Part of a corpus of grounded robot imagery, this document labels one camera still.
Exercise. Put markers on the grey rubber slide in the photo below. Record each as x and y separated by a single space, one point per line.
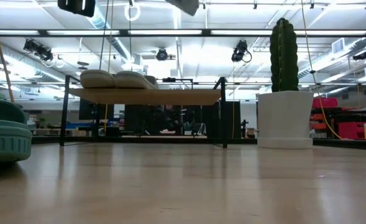
97 79
133 81

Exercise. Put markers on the black ceiling-mounted device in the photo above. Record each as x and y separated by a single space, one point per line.
39 51
359 56
161 54
239 51

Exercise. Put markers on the person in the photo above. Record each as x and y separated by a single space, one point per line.
169 118

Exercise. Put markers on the green cactus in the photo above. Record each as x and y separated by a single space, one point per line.
283 56

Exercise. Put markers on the white plant pot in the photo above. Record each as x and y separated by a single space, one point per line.
285 118

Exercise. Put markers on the red plastic bin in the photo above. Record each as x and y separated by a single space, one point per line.
325 102
352 130

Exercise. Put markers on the black horizontal frame bar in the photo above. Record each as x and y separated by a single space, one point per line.
123 32

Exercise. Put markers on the wooden shelf with black frame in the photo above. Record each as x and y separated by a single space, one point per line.
145 97

